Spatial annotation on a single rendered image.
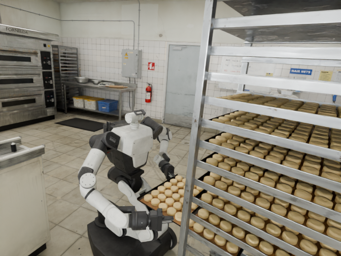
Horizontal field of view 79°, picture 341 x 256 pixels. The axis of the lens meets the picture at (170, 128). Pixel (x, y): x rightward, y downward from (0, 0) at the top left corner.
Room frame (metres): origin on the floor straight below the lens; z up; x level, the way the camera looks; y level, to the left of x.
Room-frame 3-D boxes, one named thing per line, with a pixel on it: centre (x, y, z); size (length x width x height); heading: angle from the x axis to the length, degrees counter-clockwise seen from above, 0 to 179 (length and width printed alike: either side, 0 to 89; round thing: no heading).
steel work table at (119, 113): (5.67, 2.04, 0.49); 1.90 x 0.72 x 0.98; 70
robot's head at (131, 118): (1.33, 0.25, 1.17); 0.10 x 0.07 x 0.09; 144
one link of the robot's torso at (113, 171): (1.39, 0.32, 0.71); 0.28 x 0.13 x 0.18; 54
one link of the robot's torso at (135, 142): (1.37, 0.29, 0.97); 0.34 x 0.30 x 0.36; 144
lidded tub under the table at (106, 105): (5.57, 1.76, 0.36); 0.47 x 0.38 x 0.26; 162
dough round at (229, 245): (0.73, -0.31, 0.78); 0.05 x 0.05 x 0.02
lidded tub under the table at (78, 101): (5.85, 2.56, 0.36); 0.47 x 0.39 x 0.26; 159
